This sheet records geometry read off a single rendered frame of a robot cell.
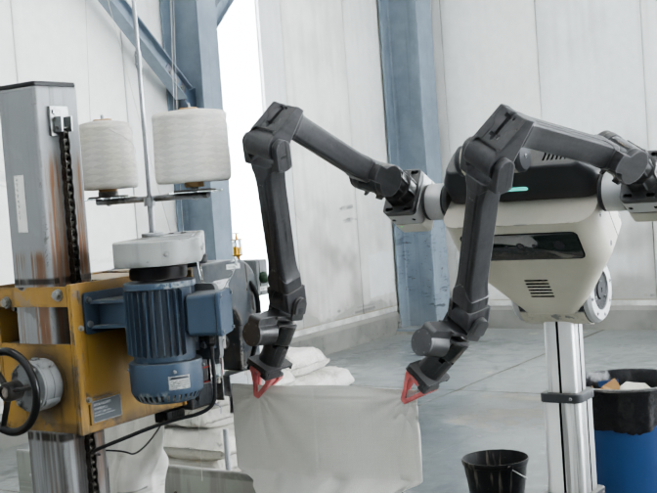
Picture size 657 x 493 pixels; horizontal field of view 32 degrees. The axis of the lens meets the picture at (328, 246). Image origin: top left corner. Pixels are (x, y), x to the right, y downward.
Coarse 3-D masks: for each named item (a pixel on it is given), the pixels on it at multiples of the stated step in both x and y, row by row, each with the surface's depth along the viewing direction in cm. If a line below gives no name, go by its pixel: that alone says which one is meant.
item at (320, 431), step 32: (320, 384) 258; (256, 416) 265; (288, 416) 259; (320, 416) 253; (352, 416) 250; (384, 416) 248; (416, 416) 243; (256, 448) 266; (288, 448) 260; (320, 448) 254; (352, 448) 251; (384, 448) 248; (416, 448) 244; (256, 480) 263; (288, 480) 258; (320, 480) 253; (352, 480) 251; (384, 480) 248; (416, 480) 245
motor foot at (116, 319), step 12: (120, 288) 242; (84, 300) 233; (96, 300) 234; (108, 300) 233; (120, 300) 233; (84, 312) 233; (96, 312) 236; (108, 312) 235; (120, 312) 233; (84, 324) 234; (96, 324) 236; (108, 324) 235; (120, 324) 233
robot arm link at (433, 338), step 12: (432, 324) 231; (444, 324) 233; (456, 324) 237; (480, 324) 231; (420, 336) 231; (432, 336) 229; (444, 336) 231; (468, 336) 232; (420, 348) 230; (432, 348) 229; (444, 348) 231
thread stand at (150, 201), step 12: (132, 0) 250; (132, 12) 250; (144, 108) 251; (144, 120) 251; (144, 132) 251; (144, 144) 252; (144, 156) 252; (108, 192) 258; (180, 192) 240; (192, 192) 240; (204, 192) 240; (108, 204) 260; (144, 204) 252
